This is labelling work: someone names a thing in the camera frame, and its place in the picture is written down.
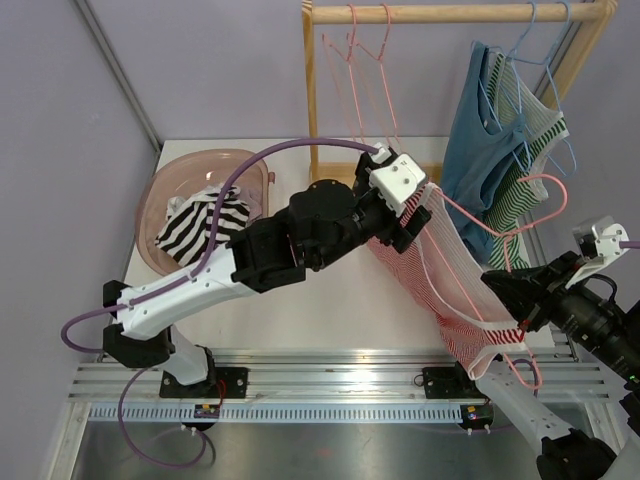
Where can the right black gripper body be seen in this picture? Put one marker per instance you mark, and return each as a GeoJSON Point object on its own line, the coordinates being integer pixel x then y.
{"type": "Point", "coordinates": [560, 270]}

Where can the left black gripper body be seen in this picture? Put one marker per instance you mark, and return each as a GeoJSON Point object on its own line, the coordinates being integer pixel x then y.
{"type": "Point", "coordinates": [374, 218]}

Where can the red white striped tank top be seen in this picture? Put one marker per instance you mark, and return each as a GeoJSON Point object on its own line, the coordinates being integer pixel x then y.
{"type": "Point", "coordinates": [441, 276]}

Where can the lilac tank top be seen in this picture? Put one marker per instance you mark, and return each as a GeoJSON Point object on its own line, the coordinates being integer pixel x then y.
{"type": "Point", "coordinates": [253, 199]}

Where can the black white striped tank top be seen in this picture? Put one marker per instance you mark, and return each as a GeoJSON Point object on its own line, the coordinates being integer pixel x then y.
{"type": "Point", "coordinates": [185, 235]}

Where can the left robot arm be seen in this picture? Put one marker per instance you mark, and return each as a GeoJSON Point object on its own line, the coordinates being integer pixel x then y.
{"type": "Point", "coordinates": [319, 226]}

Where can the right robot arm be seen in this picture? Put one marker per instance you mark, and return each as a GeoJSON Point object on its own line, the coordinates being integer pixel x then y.
{"type": "Point", "coordinates": [563, 451]}

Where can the blue tank top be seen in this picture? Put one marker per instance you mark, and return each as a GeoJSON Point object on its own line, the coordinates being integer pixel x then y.
{"type": "Point", "coordinates": [479, 153]}

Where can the green white striped tank top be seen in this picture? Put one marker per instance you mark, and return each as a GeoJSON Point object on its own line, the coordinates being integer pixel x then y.
{"type": "Point", "coordinates": [544, 128]}

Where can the pink plastic basin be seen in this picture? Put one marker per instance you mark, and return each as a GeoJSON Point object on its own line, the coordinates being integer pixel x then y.
{"type": "Point", "coordinates": [181, 177]}

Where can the wooden clothes rack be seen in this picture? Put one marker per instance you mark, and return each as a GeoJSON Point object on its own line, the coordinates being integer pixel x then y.
{"type": "Point", "coordinates": [589, 21]}

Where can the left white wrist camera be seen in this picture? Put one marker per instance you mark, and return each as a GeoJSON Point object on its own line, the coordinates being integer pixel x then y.
{"type": "Point", "coordinates": [397, 177]}

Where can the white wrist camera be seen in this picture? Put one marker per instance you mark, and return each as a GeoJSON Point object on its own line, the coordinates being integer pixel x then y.
{"type": "Point", "coordinates": [600, 242]}
{"type": "Point", "coordinates": [397, 177]}

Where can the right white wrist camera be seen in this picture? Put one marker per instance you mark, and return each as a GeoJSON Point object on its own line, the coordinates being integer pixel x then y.
{"type": "Point", "coordinates": [600, 242]}

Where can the aluminium mounting rail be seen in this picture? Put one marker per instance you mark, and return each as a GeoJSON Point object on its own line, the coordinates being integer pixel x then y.
{"type": "Point", "coordinates": [335, 348]}

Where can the white slotted cable duct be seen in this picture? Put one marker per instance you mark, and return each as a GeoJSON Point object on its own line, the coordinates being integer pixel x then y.
{"type": "Point", "coordinates": [282, 413]}

